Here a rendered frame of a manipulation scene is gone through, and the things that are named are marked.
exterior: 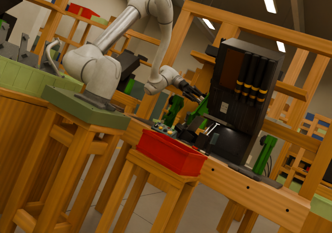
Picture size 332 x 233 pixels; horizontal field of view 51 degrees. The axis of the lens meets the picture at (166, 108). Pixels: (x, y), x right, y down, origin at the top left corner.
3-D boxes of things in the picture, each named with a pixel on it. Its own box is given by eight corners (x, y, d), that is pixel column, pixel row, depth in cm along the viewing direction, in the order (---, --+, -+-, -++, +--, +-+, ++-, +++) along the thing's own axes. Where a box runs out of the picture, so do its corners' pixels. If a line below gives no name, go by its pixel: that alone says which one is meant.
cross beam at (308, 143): (315, 153, 242) (321, 141, 242) (163, 88, 298) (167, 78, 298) (316, 153, 247) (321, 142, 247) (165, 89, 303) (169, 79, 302)
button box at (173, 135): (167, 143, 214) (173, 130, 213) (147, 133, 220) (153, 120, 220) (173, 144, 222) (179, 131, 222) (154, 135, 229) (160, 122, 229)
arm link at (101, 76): (99, 97, 185) (115, 58, 183) (76, 85, 193) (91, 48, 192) (116, 101, 199) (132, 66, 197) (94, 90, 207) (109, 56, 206)
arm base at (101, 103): (105, 112, 184) (110, 102, 183) (72, 95, 190) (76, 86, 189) (119, 113, 201) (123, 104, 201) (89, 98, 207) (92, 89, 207)
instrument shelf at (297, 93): (305, 96, 231) (307, 91, 231) (189, 54, 270) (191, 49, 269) (306, 102, 254) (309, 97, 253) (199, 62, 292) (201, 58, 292)
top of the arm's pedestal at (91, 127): (88, 131, 175) (91, 123, 175) (46, 107, 189) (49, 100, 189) (122, 136, 203) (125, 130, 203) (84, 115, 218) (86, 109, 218)
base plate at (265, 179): (274, 191, 197) (275, 188, 197) (125, 116, 245) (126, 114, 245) (282, 187, 235) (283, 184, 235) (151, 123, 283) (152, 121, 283)
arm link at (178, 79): (182, 73, 255) (187, 77, 253) (179, 82, 262) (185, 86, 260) (173, 78, 250) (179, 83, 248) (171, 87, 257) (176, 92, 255)
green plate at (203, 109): (199, 123, 231) (219, 98, 228) (190, 116, 235) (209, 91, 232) (204, 125, 242) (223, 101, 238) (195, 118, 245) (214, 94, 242)
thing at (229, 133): (238, 165, 233) (260, 119, 232) (199, 146, 246) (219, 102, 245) (244, 165, 250) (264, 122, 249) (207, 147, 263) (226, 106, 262)
